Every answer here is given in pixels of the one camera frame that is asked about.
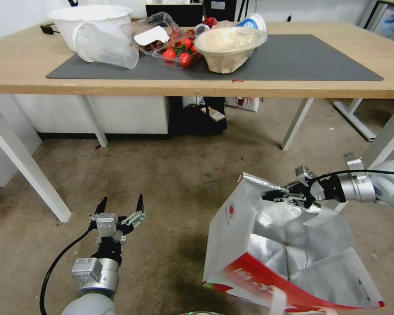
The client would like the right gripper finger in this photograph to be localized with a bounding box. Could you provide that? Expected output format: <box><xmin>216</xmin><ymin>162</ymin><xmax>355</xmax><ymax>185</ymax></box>
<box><xmin>260</xmin><ymin>189</ymin><xmax>308</xmax><ymax>208</ymax></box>
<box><xmin>283</xmin><ymin>178</ymin><xmax>313</xmax><ymax>195</ymax></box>

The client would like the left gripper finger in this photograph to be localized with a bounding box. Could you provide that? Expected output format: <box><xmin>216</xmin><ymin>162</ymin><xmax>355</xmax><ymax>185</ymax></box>
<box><xmin>119</xmin><ymin>194</ymin><xmax>147</xmax><ymax>228</ymax></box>
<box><xmin>88</xmin><ymin>196</ymin><xmax>109</xmax><ymax>225</ymax></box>

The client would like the white red foil delivery bag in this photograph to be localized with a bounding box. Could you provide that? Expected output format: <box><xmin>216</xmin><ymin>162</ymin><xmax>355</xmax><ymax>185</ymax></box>
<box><xmin>202</xmin><ymin>171</ymin><xmax>387</xmax><ymax>315</ymax></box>

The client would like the white bag with red print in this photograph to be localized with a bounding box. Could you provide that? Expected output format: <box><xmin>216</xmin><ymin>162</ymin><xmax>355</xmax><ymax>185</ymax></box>
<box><xmin>224</xmin><ymin>96</ymin><xmax>261</xmax><ymax>113</ymax></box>

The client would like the white desk foot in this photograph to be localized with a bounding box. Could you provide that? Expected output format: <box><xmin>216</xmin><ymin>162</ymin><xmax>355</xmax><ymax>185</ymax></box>
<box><xmin>333</xmin><ymin>98</ymin><xmax>379</xmax><ymax>142</ymax></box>

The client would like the white cabinet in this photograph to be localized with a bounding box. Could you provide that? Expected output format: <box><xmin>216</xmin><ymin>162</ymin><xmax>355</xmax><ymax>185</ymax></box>
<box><xmin>12</xmin><ymin>94</ymin><xmax>171</xmax><ymax>141</ymax></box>

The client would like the brown cardboard piece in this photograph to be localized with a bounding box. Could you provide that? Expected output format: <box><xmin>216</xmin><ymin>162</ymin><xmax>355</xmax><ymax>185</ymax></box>
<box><xmin>199</xmin><ymin>105</ymin><xmax>226</xmax><ymax>121</ymax></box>

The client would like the white robot front shell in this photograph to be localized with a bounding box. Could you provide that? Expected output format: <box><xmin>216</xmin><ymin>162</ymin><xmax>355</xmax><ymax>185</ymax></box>
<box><xmin>173</xmin><ymin>309</ymin><xmax>218</xmax><ymax>315</ymax></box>

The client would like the grey table mat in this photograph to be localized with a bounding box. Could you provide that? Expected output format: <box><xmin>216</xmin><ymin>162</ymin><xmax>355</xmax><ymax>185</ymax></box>
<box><xmin>46</xmin><ymin>34</ymin><xmax>384</xmax><ymax>81</ymax></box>

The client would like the paper bowl with clear lid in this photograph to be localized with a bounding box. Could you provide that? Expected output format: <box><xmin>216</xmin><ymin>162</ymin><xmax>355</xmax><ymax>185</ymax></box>
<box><xmin>193</xmin><ymin>27</ymin><xmax>269</xmax><ymax>75</ymax></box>

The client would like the clear plastic cup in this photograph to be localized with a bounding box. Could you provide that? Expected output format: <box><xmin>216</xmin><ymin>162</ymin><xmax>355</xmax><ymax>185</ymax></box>
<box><xmin>73</xmin><ymin>22</ymin><xmax>141</xmax><ymax>70</ymax></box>

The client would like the wooden table with white legs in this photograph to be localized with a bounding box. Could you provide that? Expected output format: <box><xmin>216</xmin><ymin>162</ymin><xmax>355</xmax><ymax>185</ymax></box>
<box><xmin>0</xmin><ymin>21</ymin><xmax>394</xmax><ymax>224</ymax></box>

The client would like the blue white paper cup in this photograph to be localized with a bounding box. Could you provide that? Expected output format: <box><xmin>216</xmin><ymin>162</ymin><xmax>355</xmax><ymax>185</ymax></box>
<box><xmin>234</xmin><ymin>13</ymin><xmax>268</xmax><ymax>34</ymax></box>

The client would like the large white plastic bucket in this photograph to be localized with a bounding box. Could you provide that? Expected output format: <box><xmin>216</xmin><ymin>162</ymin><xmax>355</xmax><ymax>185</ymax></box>
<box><xmin>47</xmin><ymin>5</ymin><xmax>134</xmax><ymax>54</ymax></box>

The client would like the white shelf rack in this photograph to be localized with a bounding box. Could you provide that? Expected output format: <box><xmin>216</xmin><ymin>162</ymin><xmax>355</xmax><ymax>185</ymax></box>
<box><xmin>357</xmin><ymin>0</ymin><xmax>394</xmax><ymax>44</ymax></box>

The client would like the black power adapter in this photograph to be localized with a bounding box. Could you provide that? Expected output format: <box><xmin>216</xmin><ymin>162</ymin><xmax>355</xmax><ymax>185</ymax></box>
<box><xmin>40</xmin><ymin>21</ymin><xmax>60</xmax><ymax>35</ymax></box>

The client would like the clear plastic clamshell container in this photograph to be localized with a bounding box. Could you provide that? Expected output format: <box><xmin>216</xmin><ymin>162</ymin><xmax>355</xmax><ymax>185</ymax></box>
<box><xmin>120</xmin><ymin>11</ymin><xmax>205</xmax><ymax>70</ymax></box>

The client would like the dark computer screen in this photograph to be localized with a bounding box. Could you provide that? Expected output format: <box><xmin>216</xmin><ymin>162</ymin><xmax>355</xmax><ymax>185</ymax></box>
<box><xmin>203</xmin><ymin>0</ymin><xmax>241</xmax><ymax>22</ymax></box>

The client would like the black monitor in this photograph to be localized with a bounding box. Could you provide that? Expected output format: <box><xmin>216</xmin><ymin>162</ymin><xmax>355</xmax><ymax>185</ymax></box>
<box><xmin>145</xmin><ymin>3</ymin><xmax>204</xmax><ymax>27</ymax></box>

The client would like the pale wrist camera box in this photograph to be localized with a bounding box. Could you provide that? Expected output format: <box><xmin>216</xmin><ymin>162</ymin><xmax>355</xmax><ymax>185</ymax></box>
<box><xmin>95</xmin><ymin>212</ymin><xmax>120</xmax><ymax>238</ymax></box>
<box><xmin>294</xmin><ymin>165</ymin><xmax>316</xmax><ymax>181</ymax></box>

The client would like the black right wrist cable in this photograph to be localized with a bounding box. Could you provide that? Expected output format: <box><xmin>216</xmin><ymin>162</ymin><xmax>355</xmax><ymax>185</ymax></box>
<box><xmin>310</xmin><ymin>168</ymin><xmax>394</xmax><ymax>185</ymax></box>

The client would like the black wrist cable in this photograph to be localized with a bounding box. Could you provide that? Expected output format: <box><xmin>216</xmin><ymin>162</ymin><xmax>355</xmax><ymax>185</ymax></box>
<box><xmin>310</xmin><ymin>168</ymin><xmax>394</xmax><ymax>185</ymax></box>
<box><xmin>39</xmin><ymin>226</ymin><xmax>98</xmax><ymax>315</ymax></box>

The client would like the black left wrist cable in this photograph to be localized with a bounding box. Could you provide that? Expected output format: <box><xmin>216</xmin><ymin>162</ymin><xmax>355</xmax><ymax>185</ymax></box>
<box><xmin>39</xmin><ymin>226</ymin><xmax>98</xmax><ymax>315</ymax></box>

